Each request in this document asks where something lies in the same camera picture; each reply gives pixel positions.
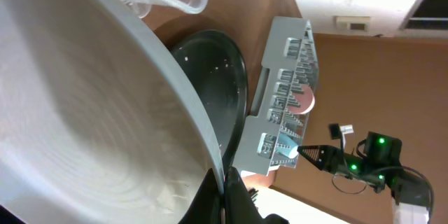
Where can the grey dishwasher rack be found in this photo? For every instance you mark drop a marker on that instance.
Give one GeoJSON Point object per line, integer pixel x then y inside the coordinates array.
{"type": "Point", "coordinates": [289, 60]}

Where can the round black tray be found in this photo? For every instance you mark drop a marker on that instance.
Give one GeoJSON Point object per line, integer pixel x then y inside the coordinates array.
{"type": "Point", "coordinates": [215, 66]}

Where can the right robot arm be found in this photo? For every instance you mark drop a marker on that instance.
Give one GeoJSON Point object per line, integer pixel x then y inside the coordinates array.
{"type": "Point", "coordinates": [377, 164]}

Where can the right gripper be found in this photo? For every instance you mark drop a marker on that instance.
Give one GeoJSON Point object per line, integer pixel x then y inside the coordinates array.
{"type": "Point", "coordinates": [336, 162]}

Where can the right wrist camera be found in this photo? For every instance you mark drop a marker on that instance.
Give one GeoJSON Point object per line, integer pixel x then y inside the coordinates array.
{"type": "Point", "coordinates": [339, 131]}

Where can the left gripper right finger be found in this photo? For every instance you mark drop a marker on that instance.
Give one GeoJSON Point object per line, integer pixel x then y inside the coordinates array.
{"type": "Point", "coordinates": [239, 207]}

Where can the wall switch plate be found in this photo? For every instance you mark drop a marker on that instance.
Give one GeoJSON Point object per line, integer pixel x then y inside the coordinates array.
{"type": "Point", "coordinates": [352, 23]}

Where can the blue cup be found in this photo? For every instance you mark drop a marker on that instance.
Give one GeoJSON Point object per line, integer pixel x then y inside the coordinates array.
{"type": "Point", "coordinates": [286, 146]}

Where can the grey plate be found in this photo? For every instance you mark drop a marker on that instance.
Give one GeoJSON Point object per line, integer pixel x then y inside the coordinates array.
{"type": "Point", "coordinates": [99, 123]}

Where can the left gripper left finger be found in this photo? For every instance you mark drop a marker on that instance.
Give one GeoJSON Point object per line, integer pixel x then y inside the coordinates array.
{"type": "Point", "coordinates": [206, 205]}

